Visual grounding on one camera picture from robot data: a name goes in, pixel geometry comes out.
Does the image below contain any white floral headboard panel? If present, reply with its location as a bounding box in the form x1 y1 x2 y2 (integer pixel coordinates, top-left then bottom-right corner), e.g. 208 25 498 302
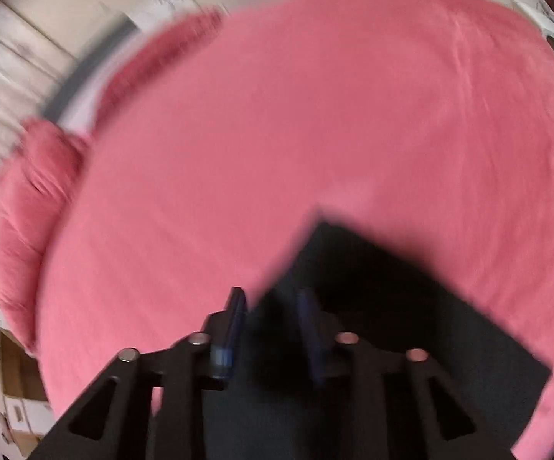
130 0 198 30

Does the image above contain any black wool coat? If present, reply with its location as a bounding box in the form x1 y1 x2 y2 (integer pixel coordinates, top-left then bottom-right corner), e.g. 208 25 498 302
200 219 553 460

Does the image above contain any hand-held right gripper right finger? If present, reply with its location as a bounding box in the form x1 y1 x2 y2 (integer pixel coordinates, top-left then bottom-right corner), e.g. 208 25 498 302
298 290 513 460

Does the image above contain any cardboard box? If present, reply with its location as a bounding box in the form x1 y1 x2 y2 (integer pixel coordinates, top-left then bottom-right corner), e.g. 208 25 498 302
0 330 56 447

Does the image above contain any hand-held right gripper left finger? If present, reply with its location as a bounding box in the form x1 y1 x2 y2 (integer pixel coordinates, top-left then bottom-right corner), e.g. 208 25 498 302
30 286 248 460

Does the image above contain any bed with pink sheet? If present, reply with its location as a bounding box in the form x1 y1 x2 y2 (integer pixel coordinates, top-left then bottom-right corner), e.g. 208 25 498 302
36 0 554 460

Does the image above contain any grey white headboard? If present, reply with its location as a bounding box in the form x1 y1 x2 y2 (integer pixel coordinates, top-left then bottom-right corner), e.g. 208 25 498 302
40 13 140 134

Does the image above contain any pink folded duvet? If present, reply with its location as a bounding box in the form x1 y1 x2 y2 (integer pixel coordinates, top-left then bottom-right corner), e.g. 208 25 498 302
0 119 93 353

